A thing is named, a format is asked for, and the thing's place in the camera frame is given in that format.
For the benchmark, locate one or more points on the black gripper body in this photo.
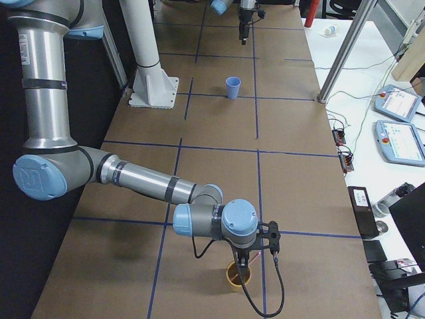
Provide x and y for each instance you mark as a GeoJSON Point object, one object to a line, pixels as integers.
{"type": "Point", "coordinates": [246, 17]}
{"type": "Point", "coordinates": [243, 250]}

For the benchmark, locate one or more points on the teach pendant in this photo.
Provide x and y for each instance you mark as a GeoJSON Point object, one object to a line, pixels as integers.
{"type": "Point", "coordinates": [399, 143]}
{"type": "Point", "coordinates": [397, 103]}

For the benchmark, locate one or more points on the light blue ribbed cup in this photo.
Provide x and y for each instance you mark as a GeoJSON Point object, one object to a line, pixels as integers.
{"type": "Point", "coordinates": [232, 87]}

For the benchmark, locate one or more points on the upper teach pendant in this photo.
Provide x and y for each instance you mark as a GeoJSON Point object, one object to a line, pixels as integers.
{"type": "Point", "coordinates": [397, 103]}

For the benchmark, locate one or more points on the black monitor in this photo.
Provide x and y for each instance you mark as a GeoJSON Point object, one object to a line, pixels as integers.
{"type": "Point", "coordinates": [408, 215]}

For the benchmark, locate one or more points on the black box with label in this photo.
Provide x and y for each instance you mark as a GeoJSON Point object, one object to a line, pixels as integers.
{"type": "Point", "coordinates": [363, 212]}

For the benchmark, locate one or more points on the red black connector board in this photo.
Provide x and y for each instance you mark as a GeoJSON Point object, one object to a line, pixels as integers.
{"type": "Point", "coordinates": [339, 136]}

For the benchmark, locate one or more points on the clear water bottle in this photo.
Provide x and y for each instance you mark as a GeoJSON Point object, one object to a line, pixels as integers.
{"type": "Point", "coordinates": [381, 208]}

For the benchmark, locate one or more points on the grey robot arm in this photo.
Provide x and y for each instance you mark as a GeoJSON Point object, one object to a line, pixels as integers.
{"type": "Point", "coordinates": [54, 163]}
{"type": "Point", "coordinates": [221, 6]}

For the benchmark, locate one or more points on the red cylinder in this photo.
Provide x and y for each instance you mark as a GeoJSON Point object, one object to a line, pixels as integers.
{"type": "Point", "coordinates": [313, 6]}

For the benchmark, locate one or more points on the wooden board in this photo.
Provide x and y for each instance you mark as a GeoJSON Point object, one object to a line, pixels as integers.
{"type": "Point", "coordinates": [410, 53]}

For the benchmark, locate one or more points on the lower teach pendant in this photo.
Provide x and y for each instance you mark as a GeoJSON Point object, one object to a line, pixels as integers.
{"type": "Point", "coordinates": [399, 143]}

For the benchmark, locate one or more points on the white camera post base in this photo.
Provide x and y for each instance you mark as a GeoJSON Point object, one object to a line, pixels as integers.
{"type": "Point", "coordinates": [153, 88]}

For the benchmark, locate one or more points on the yellow cup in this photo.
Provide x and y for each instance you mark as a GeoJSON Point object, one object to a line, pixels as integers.
{"type": "Point", "coordinates": [235, 285]}

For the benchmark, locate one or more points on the white camera post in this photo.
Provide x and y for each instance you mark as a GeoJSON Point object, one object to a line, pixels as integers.
{"type": "Point", "coordinates": [138, 19]}

